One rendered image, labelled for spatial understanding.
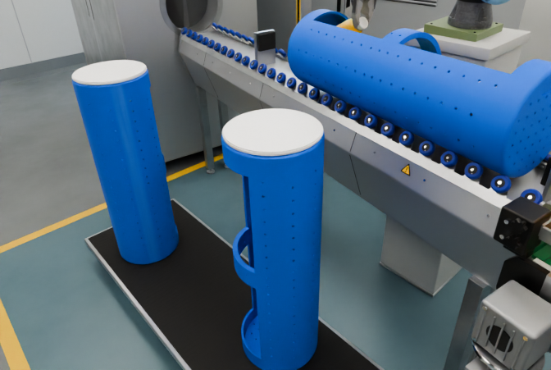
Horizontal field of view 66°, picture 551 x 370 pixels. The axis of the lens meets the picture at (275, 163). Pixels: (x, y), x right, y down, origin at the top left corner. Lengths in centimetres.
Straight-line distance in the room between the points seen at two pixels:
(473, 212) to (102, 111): 130
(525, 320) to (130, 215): 150
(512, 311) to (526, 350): 7
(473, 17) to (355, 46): 49
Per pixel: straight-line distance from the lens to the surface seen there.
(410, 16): 312
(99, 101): 171
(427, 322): 207
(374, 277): 220
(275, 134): 114
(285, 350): 156
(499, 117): 108
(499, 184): 116
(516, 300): 102
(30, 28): 569
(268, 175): 108
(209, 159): 293
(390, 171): 135
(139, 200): 190
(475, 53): 160
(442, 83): 116
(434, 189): 126
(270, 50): 207
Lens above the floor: 154
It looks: 30 degrees down
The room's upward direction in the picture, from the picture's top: 2 degrees counter-clockwise
